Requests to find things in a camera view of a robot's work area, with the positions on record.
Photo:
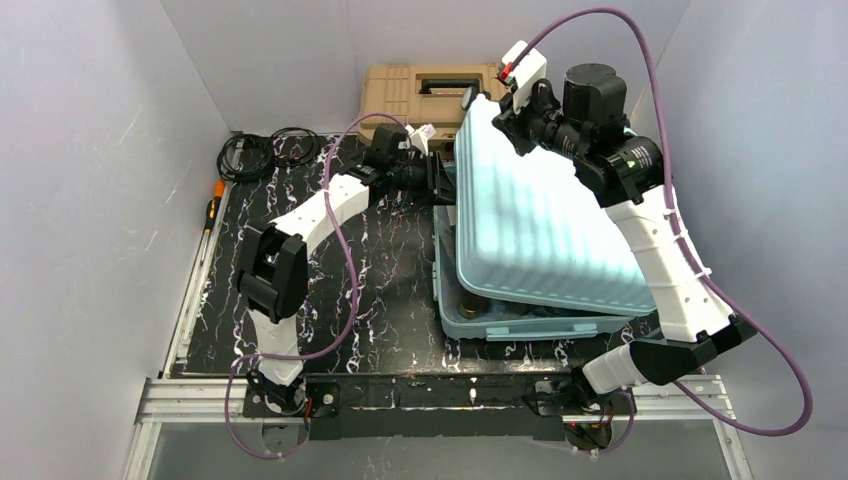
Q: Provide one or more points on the tan plastic toolbox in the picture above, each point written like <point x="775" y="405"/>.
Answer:
<point x="424" y="94"/>

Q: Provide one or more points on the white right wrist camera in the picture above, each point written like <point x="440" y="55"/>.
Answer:
<point x="520" y="75"/>

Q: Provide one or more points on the orange handled screwdriver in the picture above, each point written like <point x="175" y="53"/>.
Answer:
<point x="210" y="218"/>

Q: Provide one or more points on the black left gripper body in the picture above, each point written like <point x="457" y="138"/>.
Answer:
<point x="436" y="176"/>

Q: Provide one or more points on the light blue suitcase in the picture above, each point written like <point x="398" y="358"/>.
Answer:
<point x="525" y="235"/>

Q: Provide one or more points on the gold round compact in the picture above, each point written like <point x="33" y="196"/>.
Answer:
<point x="472" y="307"/>

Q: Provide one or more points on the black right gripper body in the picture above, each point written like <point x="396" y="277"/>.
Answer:
<point x="515" y="128"/>

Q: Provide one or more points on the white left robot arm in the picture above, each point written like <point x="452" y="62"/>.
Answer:
<point x="272" y="268"/>

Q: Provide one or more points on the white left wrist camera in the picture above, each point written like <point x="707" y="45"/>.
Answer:
<point x="419" y="137"/>

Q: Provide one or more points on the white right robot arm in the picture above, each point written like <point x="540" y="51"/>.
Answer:
<point x="625" y="173"/>

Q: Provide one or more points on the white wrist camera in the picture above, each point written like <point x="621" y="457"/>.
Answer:
<point x="520" y="75"/>
<point x="419" y="137"/>

